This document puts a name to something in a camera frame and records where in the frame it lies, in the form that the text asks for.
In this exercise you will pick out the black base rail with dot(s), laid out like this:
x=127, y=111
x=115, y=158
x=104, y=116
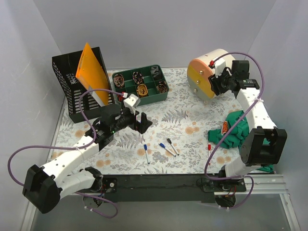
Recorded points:
x=167, y=187

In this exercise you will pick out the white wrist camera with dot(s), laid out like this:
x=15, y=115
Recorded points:
x=218, y=66
x=131, y=101

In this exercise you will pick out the blue cap marker left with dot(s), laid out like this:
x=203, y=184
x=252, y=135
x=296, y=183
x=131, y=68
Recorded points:
x=146, y=153

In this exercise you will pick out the orange plastic folder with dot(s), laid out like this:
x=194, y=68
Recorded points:
x=89, y=71

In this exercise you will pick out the aluminium frame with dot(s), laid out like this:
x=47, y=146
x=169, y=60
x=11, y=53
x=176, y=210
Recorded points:
x=268, y=208

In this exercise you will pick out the black mesh file holder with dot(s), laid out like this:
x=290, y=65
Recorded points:
x=65, y=68

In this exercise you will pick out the green cloth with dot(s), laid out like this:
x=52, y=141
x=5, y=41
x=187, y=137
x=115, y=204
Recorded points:
x=236, y=137

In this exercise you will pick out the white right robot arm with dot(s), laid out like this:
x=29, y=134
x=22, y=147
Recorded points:
x=265, y=142

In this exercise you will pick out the green compartment tray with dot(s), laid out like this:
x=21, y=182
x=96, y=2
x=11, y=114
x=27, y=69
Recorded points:
x=148, y=83

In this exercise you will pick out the black cap marker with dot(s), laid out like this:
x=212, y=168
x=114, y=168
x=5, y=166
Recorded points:
x=173, y=147

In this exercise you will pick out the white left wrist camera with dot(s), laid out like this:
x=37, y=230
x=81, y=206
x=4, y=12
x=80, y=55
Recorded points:
x=131, y=101

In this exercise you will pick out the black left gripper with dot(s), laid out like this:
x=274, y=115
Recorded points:
x=138, y=122

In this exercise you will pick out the blue cap marker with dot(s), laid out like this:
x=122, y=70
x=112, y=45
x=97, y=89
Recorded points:
x=146, y=153
x=169, y=151

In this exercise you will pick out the blue cap marker middle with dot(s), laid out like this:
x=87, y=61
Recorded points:
x=169, y=151

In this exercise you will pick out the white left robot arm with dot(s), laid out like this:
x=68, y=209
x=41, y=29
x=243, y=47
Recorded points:
x=46, y=185

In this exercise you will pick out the cream cylindrical drawer box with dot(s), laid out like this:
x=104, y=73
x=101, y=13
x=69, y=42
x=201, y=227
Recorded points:
x=199, y=71

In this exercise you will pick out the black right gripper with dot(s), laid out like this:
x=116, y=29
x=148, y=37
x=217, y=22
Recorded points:
x=215, y=82

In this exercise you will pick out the red cap marker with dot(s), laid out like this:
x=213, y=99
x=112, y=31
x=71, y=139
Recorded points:
x=209, y=152

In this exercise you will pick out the floral table mat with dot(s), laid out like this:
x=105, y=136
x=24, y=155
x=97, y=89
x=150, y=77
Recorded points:
x=183, y=118

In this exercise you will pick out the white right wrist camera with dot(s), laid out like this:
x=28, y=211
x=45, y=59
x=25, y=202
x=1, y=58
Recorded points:
x=218, y=66

